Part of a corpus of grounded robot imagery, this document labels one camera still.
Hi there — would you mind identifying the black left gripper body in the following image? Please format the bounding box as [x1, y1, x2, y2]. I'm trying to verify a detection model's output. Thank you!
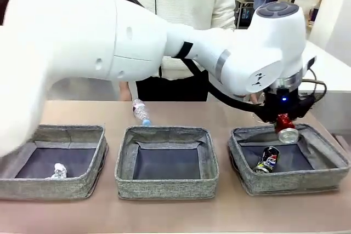
[264, 86, 300, 122]

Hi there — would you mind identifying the blue box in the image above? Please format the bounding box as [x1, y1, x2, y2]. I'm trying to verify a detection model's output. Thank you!
[241, 7, 254, 21]

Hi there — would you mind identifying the person's left hand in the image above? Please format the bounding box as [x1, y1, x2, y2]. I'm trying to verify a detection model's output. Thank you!
[234, 93, 261, 105]

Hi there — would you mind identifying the crumpled white paper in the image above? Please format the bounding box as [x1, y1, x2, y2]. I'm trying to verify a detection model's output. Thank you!
[45, 162, 69, 179]

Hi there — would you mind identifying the white plastic bag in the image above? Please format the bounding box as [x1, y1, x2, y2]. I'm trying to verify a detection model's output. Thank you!
[297, 0, 324, 24]

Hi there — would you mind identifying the clear plastic bottle blue cap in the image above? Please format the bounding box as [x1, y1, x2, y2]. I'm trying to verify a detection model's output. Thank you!
[132, 98, 152, 127]

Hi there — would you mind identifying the grey fabric basket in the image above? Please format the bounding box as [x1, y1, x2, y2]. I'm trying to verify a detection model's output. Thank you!
[114, 125, 221, 199]
[228, 123, 351, 197]
[0, 124, 110, 201]

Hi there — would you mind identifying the crushed red soda can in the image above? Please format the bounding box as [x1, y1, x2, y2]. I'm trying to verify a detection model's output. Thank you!
[275, 113, 299, 144]

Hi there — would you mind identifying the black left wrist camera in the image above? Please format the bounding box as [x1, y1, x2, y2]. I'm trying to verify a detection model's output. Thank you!
[297, 94, 316, 118]

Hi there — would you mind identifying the crushed black soda can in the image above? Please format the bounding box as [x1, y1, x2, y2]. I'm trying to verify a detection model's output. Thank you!
[252, 146, 282, 174]

